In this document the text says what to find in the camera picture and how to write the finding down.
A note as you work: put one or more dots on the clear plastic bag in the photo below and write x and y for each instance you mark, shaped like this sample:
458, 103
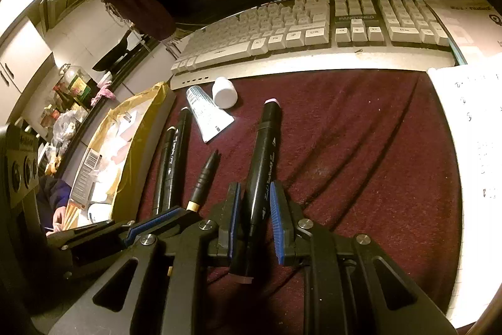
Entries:
66, 129

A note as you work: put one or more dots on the white round cap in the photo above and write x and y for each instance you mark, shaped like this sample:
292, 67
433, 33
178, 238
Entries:
224, 93

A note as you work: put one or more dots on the white kitchen cabinet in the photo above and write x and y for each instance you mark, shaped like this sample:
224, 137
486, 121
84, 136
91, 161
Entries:
23, 56

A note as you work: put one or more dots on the white foam box yellow tape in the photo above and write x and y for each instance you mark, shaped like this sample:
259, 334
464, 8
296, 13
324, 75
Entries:
145, 146

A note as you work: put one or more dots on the black frying pan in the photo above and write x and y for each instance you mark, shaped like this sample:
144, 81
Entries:
113, 52

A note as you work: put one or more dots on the person's left hand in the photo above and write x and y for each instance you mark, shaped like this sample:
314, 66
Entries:
60, 219

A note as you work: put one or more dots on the pink cloth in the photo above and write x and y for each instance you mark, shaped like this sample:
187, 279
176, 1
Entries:
102, 93

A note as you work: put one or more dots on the beige computer keyboard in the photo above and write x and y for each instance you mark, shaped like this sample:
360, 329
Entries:
274, 40

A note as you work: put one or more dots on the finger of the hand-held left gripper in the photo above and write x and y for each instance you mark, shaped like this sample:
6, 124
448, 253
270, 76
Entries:
157, 223
98, 252

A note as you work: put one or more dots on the lined handwritten notebook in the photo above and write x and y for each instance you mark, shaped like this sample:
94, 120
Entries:
478, 162

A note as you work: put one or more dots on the person's left forearm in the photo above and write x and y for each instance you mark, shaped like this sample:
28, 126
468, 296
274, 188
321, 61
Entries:
53, 191

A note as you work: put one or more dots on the black pen gold bands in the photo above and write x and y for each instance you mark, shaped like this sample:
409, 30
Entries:
202, 182

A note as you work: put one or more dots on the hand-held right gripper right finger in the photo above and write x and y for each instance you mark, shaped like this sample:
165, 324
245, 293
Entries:
276, 225

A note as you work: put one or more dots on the black marker grey cap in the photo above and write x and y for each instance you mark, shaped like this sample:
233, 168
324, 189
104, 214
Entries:
162, 170
178, 162

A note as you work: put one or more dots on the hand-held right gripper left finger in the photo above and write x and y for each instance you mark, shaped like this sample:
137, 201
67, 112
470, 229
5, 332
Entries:
235, 219

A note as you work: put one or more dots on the glass jar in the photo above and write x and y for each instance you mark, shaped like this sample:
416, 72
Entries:
74, 82

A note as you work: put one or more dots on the white printed booklet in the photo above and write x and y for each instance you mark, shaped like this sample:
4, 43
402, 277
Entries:
470, 32

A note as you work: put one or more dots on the maroon table cloth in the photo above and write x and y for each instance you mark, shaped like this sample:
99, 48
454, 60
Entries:
353, 162

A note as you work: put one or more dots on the silver carton box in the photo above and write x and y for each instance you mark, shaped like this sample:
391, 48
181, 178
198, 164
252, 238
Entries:
87, 174

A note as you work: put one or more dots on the grey squeeze tube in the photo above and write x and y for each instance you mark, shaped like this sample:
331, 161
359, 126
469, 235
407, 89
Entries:
208, 115

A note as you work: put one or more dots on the black marker pink cap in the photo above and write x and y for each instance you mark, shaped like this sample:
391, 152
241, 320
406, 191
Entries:
261, 162

